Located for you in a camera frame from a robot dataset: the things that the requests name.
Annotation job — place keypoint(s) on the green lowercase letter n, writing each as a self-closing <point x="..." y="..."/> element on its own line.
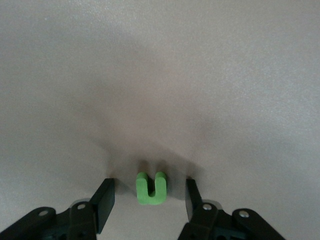
<point x="150" y="198"/>

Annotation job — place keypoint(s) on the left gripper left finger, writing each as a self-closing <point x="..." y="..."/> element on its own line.
<point x="82" y="220"/>

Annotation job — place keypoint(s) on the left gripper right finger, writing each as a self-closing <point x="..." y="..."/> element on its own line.
<point x="207" y="225"/>

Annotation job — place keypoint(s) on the brown table mat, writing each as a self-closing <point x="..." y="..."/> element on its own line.
<point x="100" y="75"/>

